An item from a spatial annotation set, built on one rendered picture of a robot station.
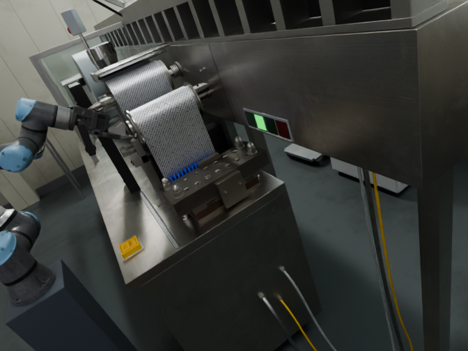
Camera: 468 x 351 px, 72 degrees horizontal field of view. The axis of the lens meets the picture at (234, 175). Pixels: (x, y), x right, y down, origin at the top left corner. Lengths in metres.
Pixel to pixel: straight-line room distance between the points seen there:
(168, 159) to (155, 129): 0.13
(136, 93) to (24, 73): 3.55
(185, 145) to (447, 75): 0.90
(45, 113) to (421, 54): 1.03
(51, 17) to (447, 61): 4.63
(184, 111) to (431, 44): 0.87
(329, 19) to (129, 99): 0.95
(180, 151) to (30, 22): 3.84
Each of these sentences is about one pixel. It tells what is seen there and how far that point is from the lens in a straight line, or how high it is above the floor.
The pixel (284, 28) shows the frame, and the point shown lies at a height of 1.46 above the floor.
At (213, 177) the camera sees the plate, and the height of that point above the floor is 1.03.
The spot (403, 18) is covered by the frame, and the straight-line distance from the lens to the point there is 0.60.
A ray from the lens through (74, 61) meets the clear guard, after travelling 2.20.
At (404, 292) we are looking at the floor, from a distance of 1.98.
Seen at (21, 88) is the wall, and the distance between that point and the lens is 4.92.
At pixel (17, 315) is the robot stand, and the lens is 1.38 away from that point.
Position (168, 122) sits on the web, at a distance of 1.24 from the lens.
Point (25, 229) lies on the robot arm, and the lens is 1.40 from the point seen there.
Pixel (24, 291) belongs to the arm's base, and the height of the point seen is 0.95.
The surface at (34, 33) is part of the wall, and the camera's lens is 4.91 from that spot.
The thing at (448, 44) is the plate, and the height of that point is 1.39.
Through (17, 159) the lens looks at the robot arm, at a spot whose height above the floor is 1.36.
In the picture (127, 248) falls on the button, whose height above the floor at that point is 0.92.
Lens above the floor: 1.58
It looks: 29 degrees down
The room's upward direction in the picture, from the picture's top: 21 degrees counter-clockwise
